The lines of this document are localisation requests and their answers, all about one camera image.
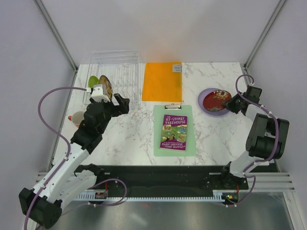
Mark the green plate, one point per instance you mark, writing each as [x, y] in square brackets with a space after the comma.
[93, 80]

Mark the red floral plate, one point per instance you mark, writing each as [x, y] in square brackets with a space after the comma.
[213, 101]

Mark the lilac plastic plate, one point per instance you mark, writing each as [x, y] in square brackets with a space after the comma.
[201, 98]

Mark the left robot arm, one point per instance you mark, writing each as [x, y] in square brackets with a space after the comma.
[45, 202]

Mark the mint green clipboard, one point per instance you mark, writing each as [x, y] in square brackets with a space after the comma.
[159, 112]

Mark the white wire dish rack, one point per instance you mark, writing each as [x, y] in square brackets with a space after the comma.
[122, 68]

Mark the orange and white mug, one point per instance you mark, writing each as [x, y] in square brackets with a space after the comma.
[77, 118]

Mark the purple treehouse book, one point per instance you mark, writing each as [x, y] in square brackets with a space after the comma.
[174, 132]

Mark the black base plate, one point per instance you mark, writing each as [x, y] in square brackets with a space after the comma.
[163, 180]

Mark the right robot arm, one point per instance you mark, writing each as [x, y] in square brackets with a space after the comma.
[266, 139]

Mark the orange folder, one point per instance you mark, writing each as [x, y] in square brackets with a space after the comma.
[162, 82]

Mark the white slotted cable duct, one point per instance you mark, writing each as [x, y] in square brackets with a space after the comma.
[216, 196]

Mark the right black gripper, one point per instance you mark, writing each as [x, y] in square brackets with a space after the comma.
[230, 103]

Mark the brown patterned plate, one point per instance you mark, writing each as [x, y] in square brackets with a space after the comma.
[106, 86]

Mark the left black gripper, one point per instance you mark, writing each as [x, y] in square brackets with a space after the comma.
[123, 108]

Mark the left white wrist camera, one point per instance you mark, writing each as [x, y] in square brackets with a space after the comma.
[97, 93]

